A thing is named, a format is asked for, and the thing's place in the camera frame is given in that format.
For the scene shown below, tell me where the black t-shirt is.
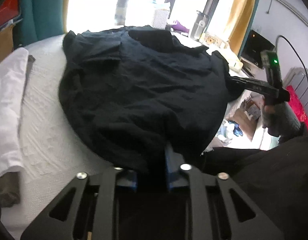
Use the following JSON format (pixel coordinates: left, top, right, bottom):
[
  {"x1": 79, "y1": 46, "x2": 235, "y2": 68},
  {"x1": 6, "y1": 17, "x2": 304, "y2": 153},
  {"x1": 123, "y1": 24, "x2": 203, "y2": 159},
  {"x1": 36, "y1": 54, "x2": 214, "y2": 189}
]
[{"x1": 58, "y1": 26, "x2": 243, "y2": 170}]

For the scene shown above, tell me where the right gloved hand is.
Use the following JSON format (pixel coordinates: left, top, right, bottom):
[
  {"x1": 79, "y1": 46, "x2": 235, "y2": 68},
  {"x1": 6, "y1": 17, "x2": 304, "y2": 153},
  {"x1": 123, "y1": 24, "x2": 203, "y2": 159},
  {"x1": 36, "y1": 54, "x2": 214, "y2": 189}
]
[{"x1": 262, "y1": 102, "x2": 301, "y2": 137}]

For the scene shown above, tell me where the red patterned cloth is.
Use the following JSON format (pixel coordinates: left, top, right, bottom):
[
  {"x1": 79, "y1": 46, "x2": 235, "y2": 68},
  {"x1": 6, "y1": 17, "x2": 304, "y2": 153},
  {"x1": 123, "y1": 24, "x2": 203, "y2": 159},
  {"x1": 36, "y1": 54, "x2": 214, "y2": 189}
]
[{"x1": 286, "y1": 85, "x2": 308, "y2": 131}]

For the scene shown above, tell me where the black monitor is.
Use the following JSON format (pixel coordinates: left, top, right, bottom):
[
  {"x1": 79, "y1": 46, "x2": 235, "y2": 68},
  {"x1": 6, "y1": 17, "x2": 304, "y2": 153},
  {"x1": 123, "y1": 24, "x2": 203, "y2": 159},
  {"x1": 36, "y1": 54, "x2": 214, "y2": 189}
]
[{"x1": 241, "y1": 30, "x2": 275, "y2": 68}]

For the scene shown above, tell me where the white bed sheet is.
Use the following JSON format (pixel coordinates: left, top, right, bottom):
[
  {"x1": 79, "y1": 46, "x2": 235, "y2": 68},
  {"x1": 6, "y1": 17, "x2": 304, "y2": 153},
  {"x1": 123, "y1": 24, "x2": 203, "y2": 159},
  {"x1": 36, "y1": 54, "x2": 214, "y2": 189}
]
[{"x1": 1, "y1": 35, "x2": 110, "y2": 239}]

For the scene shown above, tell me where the right yellow curtain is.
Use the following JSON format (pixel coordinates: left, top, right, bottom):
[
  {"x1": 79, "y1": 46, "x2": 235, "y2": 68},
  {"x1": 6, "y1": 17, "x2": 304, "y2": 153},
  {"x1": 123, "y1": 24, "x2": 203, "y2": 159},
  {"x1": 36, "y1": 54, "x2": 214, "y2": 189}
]
[{"x1": 226, "y1": 0, "x2": 259, "y2": 56}]

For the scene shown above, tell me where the purple cloth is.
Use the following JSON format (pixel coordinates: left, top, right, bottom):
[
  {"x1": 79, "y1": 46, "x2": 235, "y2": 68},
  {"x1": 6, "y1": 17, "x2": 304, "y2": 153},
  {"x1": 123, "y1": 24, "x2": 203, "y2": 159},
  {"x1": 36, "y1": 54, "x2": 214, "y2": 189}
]
[{"x1": 171, "y1": 20, "x2": 189, "y2": 34}]

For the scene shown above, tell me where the white perforated plastic basket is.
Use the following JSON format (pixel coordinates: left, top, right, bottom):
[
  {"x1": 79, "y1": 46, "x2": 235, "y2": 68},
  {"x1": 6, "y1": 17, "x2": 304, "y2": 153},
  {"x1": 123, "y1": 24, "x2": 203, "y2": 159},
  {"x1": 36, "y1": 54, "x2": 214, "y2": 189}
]
[{"x1": 151, "y1": 9, "x2": 170, "y2": 29}]

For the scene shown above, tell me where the white folded garment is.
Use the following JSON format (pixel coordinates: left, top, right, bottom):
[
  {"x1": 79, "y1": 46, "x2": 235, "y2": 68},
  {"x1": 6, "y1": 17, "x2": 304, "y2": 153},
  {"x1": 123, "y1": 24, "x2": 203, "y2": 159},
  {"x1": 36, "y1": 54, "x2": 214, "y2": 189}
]
[{"x1": 0, "y1": 48, "x2": 29, "y2": 177}]

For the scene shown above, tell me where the brown cardboard box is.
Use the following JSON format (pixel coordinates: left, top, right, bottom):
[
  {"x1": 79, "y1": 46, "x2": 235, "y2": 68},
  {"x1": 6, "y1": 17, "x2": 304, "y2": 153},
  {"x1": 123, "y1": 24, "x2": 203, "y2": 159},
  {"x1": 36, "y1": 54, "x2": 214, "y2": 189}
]
[{"x1": 0, "y1": 24, "x2": 15, "y2": 63}]

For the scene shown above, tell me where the teal curtain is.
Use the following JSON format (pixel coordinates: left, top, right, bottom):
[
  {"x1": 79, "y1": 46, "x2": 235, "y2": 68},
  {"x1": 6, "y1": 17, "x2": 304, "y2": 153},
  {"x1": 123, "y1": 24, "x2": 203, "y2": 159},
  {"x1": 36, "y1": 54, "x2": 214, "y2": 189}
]
[{"x1": 13, "y1": 0, "x2": 65, "y2": 48}]

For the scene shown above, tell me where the red screen tablet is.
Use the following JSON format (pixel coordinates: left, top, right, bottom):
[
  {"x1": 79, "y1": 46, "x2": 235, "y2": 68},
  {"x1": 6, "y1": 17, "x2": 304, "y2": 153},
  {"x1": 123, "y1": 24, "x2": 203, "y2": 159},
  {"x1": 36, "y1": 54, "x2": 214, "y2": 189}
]
[{"x1": 0, "y1": 0, "x2": 21, "y2": 30}]

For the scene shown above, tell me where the black cable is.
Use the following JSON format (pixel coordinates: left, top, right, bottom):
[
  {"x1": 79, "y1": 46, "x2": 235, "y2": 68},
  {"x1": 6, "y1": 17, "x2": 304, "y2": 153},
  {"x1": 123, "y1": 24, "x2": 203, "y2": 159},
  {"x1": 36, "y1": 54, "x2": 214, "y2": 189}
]
[{"x1": 275, "y1": 35, "x2": 308, "y2": 100}]

